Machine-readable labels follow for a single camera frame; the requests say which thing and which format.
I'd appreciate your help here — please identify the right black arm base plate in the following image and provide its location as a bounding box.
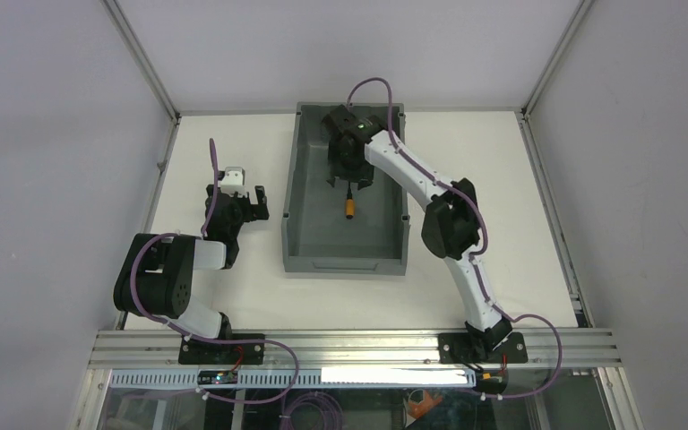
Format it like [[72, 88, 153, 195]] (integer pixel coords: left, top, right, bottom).
[[437, 331, 529, 365]]

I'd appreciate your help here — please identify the orange black handled screwdriver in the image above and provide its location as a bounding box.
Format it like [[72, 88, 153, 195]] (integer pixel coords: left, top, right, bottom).
[[345, 183, 356, 219]]

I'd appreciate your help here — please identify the aluminium frame post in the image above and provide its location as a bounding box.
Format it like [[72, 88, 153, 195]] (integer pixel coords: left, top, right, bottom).
[[101, 0, 180, 123], [521, 0, 596, 116]]

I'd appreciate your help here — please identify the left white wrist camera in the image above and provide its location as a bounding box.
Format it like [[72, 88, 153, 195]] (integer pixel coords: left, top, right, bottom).
[[219, 167, 247, 197]]

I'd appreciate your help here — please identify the back aluminium frame rail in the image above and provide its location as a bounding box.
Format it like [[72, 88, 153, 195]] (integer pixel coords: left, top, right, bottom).
[[179, 106, 524, 117]]

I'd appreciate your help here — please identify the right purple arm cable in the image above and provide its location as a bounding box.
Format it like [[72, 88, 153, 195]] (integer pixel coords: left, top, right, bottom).
[[347, 77, 563, 400]]

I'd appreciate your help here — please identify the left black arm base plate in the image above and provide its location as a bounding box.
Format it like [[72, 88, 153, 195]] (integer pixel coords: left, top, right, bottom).
[[177, 332, 265, 366]]

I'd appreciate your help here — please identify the front aluminium mounting rail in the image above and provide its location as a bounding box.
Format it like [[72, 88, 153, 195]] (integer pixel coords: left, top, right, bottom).
[[88, 328, 623, 369]]

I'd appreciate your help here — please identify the white slotted cable duct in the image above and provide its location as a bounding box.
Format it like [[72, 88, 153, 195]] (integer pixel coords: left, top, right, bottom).
[[110, 367, 476, 391]]

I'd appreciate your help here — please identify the grey plastic storage bin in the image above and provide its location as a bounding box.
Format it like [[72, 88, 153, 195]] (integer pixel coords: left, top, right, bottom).
[[280, 101, 410, 276]]

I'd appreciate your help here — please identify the right aluminium frame post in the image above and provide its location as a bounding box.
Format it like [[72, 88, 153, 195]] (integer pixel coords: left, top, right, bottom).
[[521, 0, 596, 116]]

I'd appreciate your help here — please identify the left aluminium frame post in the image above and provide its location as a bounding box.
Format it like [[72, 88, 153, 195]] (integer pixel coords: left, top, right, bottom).
[[101, 0, 180, 123]]

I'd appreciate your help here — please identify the orange object under table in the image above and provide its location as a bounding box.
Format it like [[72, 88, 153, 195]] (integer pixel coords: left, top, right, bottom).
[[405, 389, 443, 419]]

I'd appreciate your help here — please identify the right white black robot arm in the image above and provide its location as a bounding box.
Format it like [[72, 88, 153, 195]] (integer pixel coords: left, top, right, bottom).
[[322, 105, 512, 361]]

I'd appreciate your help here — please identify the coiled purple cable below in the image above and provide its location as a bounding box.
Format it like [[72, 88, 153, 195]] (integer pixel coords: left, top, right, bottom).
[[279, 391, 345, 430]]

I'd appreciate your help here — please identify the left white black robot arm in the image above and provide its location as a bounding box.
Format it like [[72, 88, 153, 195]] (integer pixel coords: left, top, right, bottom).
[[112, 185, 270, 341]]

